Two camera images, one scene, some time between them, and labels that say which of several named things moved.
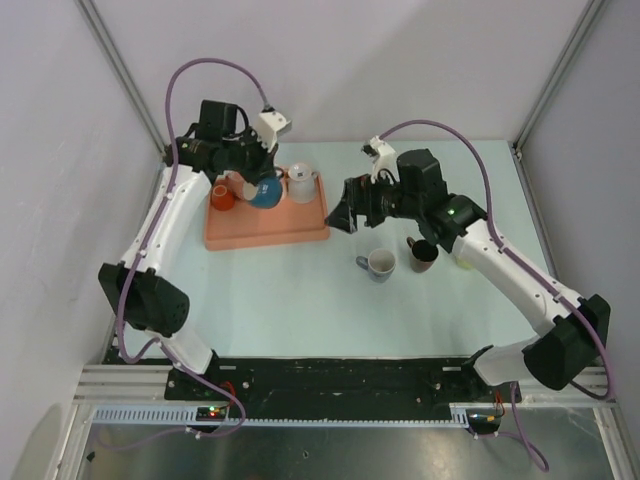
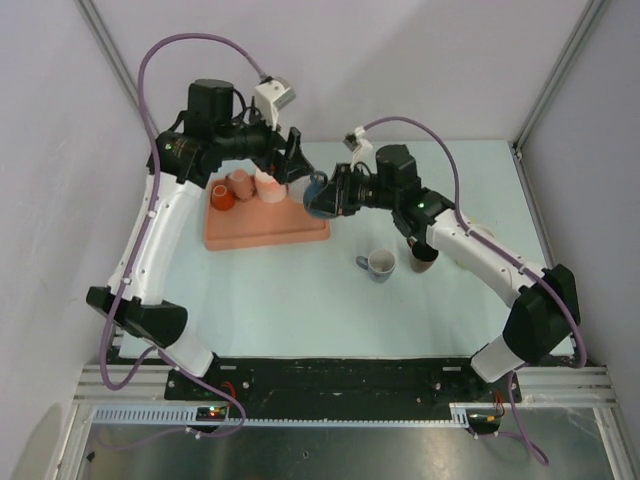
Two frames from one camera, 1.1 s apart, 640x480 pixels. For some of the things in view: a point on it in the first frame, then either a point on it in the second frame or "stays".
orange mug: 222,198 stays
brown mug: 424,254 stays
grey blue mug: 380,264 stays
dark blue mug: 268,192 to 318,181
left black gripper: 266,160 to 278,164
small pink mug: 235,183 stays
